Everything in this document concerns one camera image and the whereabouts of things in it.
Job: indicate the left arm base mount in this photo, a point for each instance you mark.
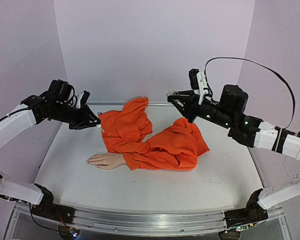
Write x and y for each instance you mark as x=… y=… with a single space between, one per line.
x=49 y=210

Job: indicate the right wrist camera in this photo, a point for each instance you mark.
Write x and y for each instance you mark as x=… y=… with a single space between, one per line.
x=199 y=85

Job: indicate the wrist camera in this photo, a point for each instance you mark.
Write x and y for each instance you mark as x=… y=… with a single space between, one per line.
x=199 y=85
x=81 y=99

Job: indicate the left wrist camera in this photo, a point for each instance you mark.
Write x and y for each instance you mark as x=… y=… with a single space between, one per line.
x=81 y=99

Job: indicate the orange cloth garment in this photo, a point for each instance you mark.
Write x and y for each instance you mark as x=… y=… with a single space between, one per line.
x=176 y=148

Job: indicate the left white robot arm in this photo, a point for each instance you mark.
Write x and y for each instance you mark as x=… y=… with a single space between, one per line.
x=58 y=103

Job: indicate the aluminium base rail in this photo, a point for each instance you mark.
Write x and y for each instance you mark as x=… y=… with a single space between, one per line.
x=89 y=224

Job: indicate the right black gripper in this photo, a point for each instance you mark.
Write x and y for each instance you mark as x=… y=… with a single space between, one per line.
x=193 y=105

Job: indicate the mannequin hand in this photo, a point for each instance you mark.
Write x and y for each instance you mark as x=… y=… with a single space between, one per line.
x=107 y=161

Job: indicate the white nail polish cap brush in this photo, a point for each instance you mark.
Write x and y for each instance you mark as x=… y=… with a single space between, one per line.
x=100 y=127

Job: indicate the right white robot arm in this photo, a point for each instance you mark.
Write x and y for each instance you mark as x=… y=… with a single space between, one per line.
x=246 y=130

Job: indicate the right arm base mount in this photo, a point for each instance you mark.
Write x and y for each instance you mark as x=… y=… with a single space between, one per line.
x=252 y=213

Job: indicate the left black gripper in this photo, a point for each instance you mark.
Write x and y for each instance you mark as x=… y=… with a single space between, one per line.
x=85 y=119

